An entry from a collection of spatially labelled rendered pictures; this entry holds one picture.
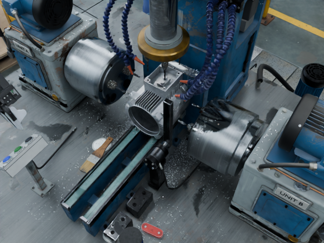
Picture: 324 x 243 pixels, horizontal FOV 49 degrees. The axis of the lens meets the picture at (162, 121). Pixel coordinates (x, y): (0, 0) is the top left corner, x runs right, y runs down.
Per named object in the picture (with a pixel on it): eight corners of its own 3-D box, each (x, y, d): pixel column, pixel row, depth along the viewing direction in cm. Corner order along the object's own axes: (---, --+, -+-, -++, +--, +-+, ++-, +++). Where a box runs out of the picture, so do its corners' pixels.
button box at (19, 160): (41, 142, 134) (32, 132, 132) (48, 144, 129) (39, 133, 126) (5, 176, 126) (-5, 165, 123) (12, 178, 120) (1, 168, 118)
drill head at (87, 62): (85, 55, 177) (75, 13, 157) (143, 86, 164) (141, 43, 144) (48, 85, 165) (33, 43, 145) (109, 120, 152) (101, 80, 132)
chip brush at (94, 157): (106, 136, 161) (106, 134, 160) (115, 140, 159) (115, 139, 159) (78, 169, 150) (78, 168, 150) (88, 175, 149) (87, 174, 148)
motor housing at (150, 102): (154, 95, 160) (153, 64, 145) (189, 114, 153) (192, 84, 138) (126, 124, 150) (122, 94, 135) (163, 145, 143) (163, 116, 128)
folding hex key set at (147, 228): (164, 232, 134) (164, 230, 132) (160, 240, 132) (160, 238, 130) (143, 222, 136) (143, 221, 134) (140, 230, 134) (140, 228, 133)
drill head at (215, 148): (198, 114, 154) (204, 73, 134) (288, 160, 139) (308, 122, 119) (166, 154, 141) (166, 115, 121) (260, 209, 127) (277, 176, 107)
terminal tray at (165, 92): (161, 75, 146) (161, 62, 140) (182, 86, 142) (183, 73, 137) (143, 92, 140) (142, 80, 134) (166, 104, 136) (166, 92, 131)
